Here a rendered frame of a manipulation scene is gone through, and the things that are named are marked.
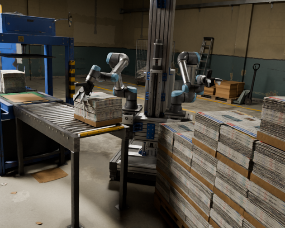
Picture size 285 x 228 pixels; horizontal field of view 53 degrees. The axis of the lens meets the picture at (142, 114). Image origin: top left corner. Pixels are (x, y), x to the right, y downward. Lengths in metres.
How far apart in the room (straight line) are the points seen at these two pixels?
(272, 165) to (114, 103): 1.47
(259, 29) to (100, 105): 7.45
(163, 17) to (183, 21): 7.81
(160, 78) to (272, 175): 1.88
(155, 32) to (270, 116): 1.98
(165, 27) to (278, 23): 6.26
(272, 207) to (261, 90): 7.79
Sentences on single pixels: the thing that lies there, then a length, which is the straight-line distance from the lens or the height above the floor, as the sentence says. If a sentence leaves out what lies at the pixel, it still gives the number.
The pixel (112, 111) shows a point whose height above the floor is 0.93.
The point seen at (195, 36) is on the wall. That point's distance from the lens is 10.59.
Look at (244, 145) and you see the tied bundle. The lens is 1.67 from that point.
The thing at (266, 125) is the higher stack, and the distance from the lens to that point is 1.53.
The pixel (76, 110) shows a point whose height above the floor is 0.89.
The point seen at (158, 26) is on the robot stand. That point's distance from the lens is 3.19.
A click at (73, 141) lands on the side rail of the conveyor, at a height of 0.76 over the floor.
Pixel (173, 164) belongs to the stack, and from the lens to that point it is 2.40.
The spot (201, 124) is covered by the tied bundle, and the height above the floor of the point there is 1.00.
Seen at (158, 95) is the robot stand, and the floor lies 0.97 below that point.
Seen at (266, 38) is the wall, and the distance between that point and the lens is 9.24.
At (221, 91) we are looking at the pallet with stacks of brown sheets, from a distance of 8.65.
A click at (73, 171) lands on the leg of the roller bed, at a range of 2.32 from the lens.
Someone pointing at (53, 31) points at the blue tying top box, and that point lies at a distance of 3.65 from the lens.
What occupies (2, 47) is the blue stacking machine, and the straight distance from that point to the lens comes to 5.73.
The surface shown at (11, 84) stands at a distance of 4.15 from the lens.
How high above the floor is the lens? 1.51
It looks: 14 degrees down
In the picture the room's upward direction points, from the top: 3 degrees clockwise
